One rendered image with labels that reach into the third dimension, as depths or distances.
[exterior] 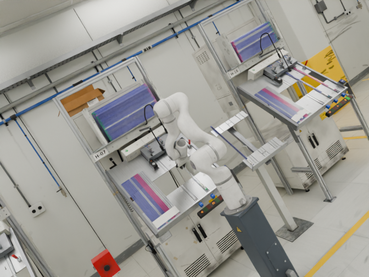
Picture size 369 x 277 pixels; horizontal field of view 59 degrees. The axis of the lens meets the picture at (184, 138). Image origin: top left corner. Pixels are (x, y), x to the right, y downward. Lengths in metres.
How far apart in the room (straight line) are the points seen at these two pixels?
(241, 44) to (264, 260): 2.00
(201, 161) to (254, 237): 0.54
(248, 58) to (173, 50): 1.61
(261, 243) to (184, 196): 0.68
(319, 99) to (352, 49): 3.59
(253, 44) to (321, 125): 1.04
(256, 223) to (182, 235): 0.86
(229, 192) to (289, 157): 1.37
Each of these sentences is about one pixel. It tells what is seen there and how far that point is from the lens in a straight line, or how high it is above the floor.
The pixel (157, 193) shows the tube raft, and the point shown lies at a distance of 2.47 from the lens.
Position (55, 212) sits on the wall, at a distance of 4.16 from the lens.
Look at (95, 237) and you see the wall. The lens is 4.25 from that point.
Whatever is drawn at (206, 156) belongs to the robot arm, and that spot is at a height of 1.08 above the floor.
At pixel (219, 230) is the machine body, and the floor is 0.30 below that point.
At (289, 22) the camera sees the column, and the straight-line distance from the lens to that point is 5.13.
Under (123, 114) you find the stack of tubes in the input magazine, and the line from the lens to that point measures 2.70.
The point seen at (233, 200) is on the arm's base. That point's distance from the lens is 1.97.
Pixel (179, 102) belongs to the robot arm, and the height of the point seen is 1.41.
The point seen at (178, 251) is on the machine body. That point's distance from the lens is 2.75.
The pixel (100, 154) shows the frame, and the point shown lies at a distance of 2.67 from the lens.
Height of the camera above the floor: 1.49
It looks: 8 degrees down
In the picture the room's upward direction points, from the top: 30 degrees counter-clockwise
